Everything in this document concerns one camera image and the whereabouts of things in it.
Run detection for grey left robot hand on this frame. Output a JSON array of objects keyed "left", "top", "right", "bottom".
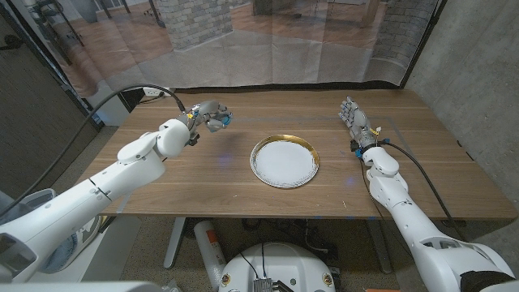
[{"left": 187, "top": 100, "right": 234, "bottom": 137}]

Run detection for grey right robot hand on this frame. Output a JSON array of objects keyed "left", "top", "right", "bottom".
[{"left": 339, "top": 96, "right": 380, "bottom": 151}]

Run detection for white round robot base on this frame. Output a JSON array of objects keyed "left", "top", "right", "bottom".
[{"left": 217, "top": 242, "right": 337, "bottom": 292}]

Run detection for gold-rimmed white paper plate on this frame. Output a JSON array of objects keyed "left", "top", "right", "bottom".
[{"left": 249, "top": 134, "right": 320, "bottom": 190}]

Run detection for white power strip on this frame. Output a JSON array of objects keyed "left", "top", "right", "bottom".
[{"left": 142, "top": 85, "right": 176, "bottom": 97}]

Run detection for printed room backdrop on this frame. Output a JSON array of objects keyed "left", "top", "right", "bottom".
[{"left": 7, "top": 0, "right": 441, "bottom": 98}]

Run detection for white table leg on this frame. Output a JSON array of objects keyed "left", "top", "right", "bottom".
[
  {"left": 367, "top": 218, "right": 393, "bottom": 275},
  {"left": 163, "top": 217, "right": 187, "bottom": 270}
]

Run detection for white cylinder with orange label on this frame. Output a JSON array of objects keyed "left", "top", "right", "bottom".
[{"left": 193, "top": 220, "right": 227, "bottom": 290}]

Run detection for white sneaker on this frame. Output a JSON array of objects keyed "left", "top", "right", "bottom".
[{"left": 22, "top": 188, "right": 102, "bottom": 275}]

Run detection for white robot torso edge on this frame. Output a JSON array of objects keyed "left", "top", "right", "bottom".
[{"left": 0, "top": 281, "right": 182, "bottom": 292}]

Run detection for person's leg in jeans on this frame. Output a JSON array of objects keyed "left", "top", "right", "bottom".
[{"left": 0, "top": 190, "right": 25, "bottom": 224}]

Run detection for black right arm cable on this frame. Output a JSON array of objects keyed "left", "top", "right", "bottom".
[{"left": 383, "top": 140, "right": 465, "bottom": 241}]

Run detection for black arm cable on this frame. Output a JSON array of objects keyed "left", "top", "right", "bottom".
[
  {"left": 383, "top": 140, "right": 465, "bottom": 241},
  {"left": 0, "top": 83, "right": 187, "bottom": 218}
]

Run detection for black backdrop frame pole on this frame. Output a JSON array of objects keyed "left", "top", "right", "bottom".
[
  {"left": 400, "top": 0, "right": 449, "bottom": 88},
  {"left": 0, "top": 0, "right": 105, "bottom": 131}
]

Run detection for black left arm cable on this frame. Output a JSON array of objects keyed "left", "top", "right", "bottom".
[{"left": 0, "top": 83, "right": 187, "bottom": 218}]

